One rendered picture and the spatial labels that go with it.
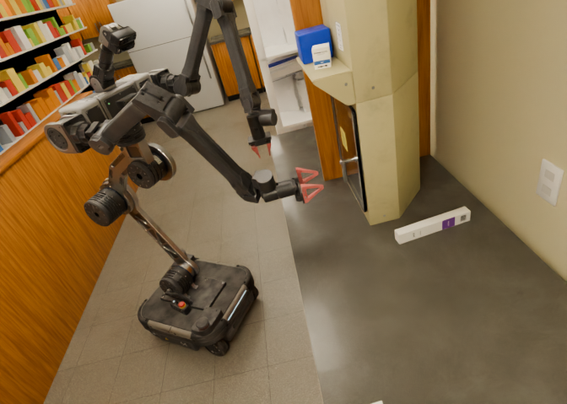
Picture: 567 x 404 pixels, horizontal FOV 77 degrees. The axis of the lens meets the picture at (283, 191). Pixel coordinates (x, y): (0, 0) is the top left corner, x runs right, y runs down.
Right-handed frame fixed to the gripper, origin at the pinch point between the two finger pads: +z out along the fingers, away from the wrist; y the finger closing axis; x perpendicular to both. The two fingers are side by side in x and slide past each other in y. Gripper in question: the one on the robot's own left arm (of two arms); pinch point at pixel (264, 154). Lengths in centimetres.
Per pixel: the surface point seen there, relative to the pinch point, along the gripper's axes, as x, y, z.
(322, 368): -94, 3, 17
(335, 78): -46, 28, -39
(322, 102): -9.0, 28.7, -19.9
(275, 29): 94, 24, -36
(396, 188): -46, 42, 3
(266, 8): 94, 21, -48
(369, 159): -46, 35, -11
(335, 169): -8.8, 28.9, 12.0
